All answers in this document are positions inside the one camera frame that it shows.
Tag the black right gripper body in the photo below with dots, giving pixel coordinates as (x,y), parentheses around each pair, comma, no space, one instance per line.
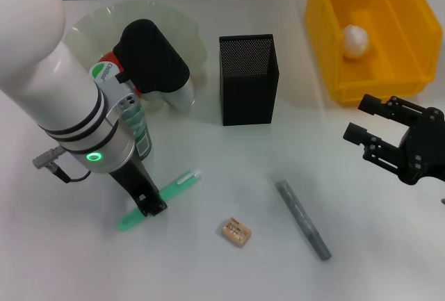
(426,144)

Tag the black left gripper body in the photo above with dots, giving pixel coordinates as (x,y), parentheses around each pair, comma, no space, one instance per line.
(137,183)

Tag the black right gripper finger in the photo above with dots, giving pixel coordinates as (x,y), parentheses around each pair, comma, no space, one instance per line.
(370,105)
(354,134)

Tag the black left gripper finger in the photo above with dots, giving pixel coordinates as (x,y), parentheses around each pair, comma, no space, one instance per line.
(153,207)

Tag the green translucent pen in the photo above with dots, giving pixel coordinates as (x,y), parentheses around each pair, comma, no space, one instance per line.
(180,181)

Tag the white paper ball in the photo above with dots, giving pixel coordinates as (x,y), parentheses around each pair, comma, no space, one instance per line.
(355,42)

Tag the beige eraser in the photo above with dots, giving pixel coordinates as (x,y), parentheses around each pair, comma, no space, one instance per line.
(236,233)

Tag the yellow plastic bin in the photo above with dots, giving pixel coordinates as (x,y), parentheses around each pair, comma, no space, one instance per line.
(400,19)

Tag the clear green-label water bottle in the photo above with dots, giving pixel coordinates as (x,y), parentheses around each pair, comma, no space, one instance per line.
(104,73)

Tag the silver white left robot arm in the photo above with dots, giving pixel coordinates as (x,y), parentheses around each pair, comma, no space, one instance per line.
(45,71)

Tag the grey marker pen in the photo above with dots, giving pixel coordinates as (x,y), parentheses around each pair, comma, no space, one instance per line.
(299,210)

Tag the black mesh pen holder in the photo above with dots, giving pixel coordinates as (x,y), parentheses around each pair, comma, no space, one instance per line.
(248,85)

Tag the green glass fruit plate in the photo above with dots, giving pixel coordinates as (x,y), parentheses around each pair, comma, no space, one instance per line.
(90,30)

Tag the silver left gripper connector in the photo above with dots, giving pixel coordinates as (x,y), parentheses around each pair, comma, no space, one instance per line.
(45,158)

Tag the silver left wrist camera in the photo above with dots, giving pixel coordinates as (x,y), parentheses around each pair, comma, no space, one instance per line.
(153,61)

